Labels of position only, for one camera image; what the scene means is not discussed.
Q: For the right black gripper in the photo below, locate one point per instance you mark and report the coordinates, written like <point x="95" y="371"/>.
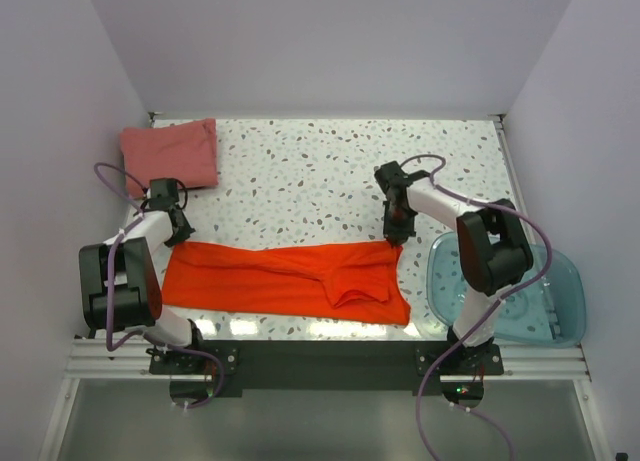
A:
<point x="397" y="235"/>

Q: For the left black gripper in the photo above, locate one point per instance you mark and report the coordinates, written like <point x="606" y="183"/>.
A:
<point x="181" y="234"/>

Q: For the orange t shirt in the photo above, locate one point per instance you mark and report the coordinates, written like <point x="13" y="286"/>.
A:
<point x="352" y="282"/>

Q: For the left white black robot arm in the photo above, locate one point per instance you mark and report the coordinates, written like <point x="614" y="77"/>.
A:
<point x="120" y="289"/>

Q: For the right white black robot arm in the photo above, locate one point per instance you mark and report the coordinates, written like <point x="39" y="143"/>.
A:
<point x="494" y="253"/>

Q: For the folded pink t shirt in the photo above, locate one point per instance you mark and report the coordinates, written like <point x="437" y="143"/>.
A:
<point x="187" y="152"/>

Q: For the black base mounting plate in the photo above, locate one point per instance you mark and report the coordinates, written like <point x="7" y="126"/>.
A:
<point x="239" y="366"/>

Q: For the clear blue plastic bin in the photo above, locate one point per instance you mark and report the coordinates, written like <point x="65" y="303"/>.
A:
<point x="550" y="312"/>

